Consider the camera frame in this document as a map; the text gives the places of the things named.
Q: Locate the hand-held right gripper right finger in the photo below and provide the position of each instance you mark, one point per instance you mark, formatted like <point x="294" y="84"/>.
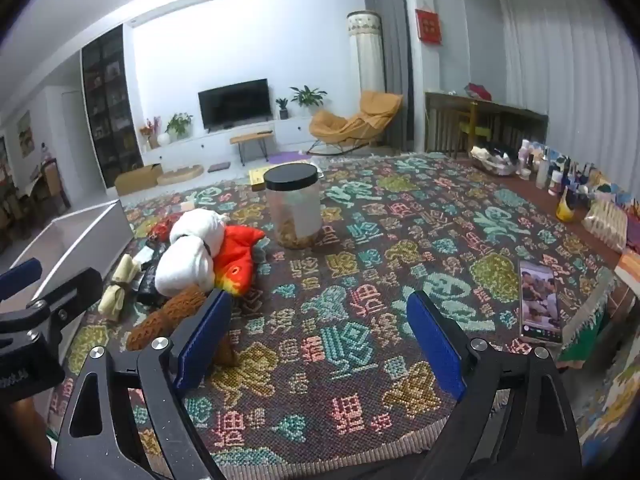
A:
<point x="435" y="345"/>

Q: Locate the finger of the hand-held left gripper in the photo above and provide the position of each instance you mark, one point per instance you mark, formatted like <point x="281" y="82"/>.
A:
<point x="70" y="290"/>
<point x="20" y="272"/>

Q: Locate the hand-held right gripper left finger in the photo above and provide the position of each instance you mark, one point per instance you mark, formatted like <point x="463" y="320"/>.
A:
<point x="205" y="340"/>

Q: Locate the cream cloth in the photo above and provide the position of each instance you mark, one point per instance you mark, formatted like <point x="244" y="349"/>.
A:
<point x="112" y="300"/>
<point x="125" y="267"/>

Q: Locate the brown knitted toy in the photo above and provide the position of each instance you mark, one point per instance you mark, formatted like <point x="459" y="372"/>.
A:
<point x="165" y="317"/>

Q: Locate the white storage box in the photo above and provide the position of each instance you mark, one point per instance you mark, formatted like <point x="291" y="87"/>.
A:
<point x="75" y="240"/>

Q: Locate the black shiny bag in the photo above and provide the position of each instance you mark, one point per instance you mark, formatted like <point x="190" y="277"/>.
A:
<point x="150" y="282"/>

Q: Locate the white plush toy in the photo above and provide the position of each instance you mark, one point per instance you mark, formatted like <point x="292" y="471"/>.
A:
<point x="195" y="255"/>

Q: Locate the red fish plush toy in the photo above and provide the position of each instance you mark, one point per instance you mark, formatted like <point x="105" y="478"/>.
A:
<point x="240" y="260"/>

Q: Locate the red mesh bag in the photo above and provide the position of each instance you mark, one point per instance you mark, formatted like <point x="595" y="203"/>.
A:
<point x="160" y="230"/>

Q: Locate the wooden dining chair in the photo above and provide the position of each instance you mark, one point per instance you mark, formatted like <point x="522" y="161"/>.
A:
<point x="52" y="185"/>

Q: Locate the smartphone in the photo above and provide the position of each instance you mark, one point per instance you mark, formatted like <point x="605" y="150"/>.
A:
<point x="537" y="300"/>

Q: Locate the patterned woven blanket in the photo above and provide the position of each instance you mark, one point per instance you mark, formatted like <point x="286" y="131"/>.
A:
<point x="350" y="260"/>

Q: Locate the cardboard box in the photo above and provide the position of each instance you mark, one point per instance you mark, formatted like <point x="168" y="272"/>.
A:
<point x="137" y="179"/>

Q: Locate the green fringed cloth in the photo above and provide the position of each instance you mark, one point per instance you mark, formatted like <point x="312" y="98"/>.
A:
<point x="587" y="330"/>

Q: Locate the clear jar with black lid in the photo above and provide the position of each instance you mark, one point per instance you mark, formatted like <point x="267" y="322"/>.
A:
<point x="292" y="205"/>

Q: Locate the beige floor cushion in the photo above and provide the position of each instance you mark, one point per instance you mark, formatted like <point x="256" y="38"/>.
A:
<point x="182" y="173"/>

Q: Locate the yellow box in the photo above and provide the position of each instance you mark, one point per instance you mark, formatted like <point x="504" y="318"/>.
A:
<point x="256" y="177"/>

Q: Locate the grey floor pad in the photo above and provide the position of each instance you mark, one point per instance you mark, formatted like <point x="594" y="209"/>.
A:
<point x="218" y="166"/>

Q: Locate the red flower bouquet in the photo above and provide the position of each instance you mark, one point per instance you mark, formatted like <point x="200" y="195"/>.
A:
<point x="150" y="132"/>

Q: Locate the white round vase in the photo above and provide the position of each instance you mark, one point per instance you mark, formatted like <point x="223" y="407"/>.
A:
<point x="164" y="138"/>

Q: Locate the colourful floor mat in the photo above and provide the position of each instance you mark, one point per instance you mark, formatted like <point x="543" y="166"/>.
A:
<point x="610" y="410"/>

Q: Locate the black glass display cabinet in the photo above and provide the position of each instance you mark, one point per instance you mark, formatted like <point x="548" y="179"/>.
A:
<point x="107" y="105"/>

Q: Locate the basket with cloths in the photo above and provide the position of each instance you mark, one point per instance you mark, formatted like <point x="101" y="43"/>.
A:
<point x="492" y="159"/>

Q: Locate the bushy green potted plant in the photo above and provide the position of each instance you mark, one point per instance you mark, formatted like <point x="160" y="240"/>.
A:
<point x="179" y="125"/>

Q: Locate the purple mat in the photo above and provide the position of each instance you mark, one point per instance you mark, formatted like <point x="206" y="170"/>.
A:
<point x="282" y="157"/>

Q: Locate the wooden coffee table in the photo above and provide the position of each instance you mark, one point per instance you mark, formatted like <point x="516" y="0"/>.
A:
<point x="252" y="139"/>

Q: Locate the row of bottles and boxes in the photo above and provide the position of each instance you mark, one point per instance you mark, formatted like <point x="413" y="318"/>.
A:
<point x="550" y="172"/>

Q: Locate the yellow-green wooden chair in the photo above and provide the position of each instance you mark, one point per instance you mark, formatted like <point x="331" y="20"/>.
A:
<point x="475" y="129"/>

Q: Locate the black television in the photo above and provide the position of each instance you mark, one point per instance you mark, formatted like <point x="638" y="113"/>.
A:
<point x="235" y="102"/>

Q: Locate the orange rocking chair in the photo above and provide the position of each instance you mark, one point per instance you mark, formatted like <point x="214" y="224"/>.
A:
<point x="360" y="115"/>

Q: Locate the dark wooden desk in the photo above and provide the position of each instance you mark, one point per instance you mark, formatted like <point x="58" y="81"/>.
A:
<point x="510" y="115"/>

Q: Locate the small green potted plant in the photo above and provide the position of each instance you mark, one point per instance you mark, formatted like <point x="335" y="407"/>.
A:
<point x="282" y="107"/>

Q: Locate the red item on desk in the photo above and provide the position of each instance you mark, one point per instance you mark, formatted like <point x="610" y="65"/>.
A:
<point x="477" y="91"/>

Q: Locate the large green potted plant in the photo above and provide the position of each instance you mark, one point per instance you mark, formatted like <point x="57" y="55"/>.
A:
<point x="308" y="95"/>

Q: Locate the white standing air conditioner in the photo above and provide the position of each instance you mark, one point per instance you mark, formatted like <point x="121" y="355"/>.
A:
<point x="367" y="55"/>

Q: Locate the grey curtain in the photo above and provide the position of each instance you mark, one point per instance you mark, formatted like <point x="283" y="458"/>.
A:
<point x="390" y="35"/>

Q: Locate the white curtain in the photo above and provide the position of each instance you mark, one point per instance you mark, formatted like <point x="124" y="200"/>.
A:
<point x="550" y="50"/>

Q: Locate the framed wall picture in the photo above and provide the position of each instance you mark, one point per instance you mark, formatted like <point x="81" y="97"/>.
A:
<point x="25" y="132"/>

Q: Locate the red wall decoration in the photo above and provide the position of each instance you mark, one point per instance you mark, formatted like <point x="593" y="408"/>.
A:
<point x="428" y="25"/>

